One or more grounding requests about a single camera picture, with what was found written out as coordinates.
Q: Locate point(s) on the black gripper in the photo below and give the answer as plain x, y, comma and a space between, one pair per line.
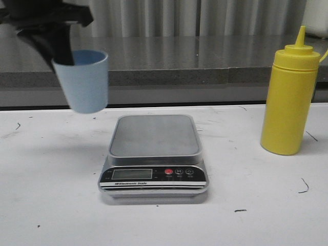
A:
45, 26

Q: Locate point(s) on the light blue plastic cup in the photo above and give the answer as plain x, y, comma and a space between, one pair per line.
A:
85, 84

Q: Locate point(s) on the yellow squeeze bottle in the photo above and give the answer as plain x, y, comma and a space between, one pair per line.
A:
291, 88

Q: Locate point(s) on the silver electronic kitchen scale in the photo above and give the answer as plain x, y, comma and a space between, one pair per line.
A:
154, 159

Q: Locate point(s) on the white pleated curtain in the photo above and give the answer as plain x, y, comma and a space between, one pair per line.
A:
190, 18

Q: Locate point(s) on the grey stone counter ledge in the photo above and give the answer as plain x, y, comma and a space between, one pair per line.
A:
148, 71

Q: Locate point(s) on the white object on counter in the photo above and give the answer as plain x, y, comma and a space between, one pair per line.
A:
315, 18

